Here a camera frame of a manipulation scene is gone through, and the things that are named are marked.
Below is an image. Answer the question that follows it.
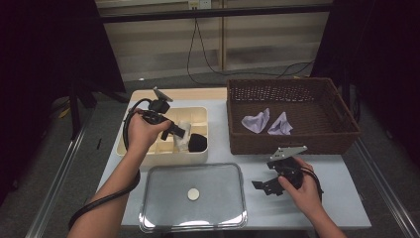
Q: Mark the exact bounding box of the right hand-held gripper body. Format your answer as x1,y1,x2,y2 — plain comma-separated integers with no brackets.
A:
266,146,308,189

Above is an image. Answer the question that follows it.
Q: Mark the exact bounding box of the cream compartment storage box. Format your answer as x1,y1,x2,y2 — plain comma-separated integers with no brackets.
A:
116,105,210,168

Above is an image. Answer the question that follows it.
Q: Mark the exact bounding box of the black sock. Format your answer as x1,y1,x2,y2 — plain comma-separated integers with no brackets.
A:
187,133,208,154

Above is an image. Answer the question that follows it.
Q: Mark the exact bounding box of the person's right hand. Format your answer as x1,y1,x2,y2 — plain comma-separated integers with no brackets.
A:
277,157,323,220

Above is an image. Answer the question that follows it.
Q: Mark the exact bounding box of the brown wicker basket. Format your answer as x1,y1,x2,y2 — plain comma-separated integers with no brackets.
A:
226,77,362,156

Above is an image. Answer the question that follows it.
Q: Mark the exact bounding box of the black horizontal bar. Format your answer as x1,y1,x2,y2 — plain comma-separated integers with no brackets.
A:
98,3,333,24

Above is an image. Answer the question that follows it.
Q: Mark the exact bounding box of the dark curtain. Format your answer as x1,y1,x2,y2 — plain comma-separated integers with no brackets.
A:
310,0,420,167
0,0,127,199

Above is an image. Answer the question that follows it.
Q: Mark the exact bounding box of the wooden vertical post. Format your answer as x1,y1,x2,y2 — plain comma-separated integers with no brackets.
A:
220,0,228,71

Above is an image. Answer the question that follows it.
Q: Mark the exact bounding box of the clear lid with round knob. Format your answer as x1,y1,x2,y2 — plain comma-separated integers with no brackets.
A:
138,162,249,234

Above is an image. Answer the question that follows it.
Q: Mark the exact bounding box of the black wall cable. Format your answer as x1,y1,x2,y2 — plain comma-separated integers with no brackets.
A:
186,18,203,85
196,18,316,79

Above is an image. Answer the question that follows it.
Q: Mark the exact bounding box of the person's left hand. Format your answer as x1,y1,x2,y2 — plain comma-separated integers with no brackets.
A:
126,110,173,157

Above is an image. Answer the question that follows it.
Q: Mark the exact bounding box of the right hand-held gripper cable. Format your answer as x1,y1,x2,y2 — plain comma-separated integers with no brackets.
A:
296,165,325,203

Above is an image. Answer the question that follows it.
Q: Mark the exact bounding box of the metal floor rail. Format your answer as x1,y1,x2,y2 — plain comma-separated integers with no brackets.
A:
25,108,95,238
353,138,420,238

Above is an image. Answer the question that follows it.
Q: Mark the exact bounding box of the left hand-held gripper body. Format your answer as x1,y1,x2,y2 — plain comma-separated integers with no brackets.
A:
142,86,174,126

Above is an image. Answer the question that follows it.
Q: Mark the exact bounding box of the white wall socket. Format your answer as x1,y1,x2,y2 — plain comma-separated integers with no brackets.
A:
187,0,212,10

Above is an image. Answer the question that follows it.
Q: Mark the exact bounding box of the black metal stand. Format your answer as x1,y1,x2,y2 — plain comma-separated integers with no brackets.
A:
68,78,132,140

